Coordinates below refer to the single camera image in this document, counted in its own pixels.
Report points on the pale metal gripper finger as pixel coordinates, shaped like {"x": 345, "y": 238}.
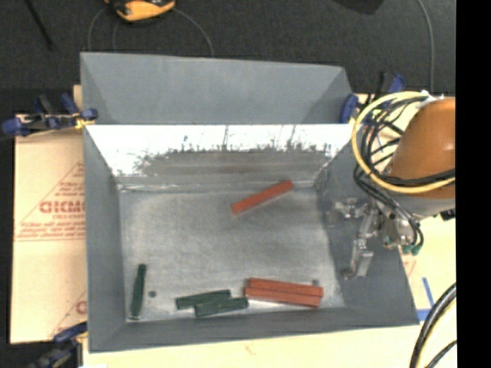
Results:
{"x": 362, "y": 259}
{"x": 347, "y": 208}

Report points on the grey metal bin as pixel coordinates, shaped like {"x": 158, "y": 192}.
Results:
{"x": 215, "y": 236}

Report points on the black cylinder on white bracket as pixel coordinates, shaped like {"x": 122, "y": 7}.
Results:
{"x": 448, "y": 215}

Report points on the red-brown flat block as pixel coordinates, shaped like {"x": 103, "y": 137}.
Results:
{"x": 280, "y": 297}
{"x": 262, "y": 196}
{"x": 287, "y": 286}

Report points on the dark green flat block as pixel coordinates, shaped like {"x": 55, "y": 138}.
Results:
{"x": 201, "y": 298}
{"x": 138, "y": 291}
{"x": 222, "y": 307}

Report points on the brown cardboard board, red print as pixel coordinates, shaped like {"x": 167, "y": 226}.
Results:
{"x": 46, "y": 213}

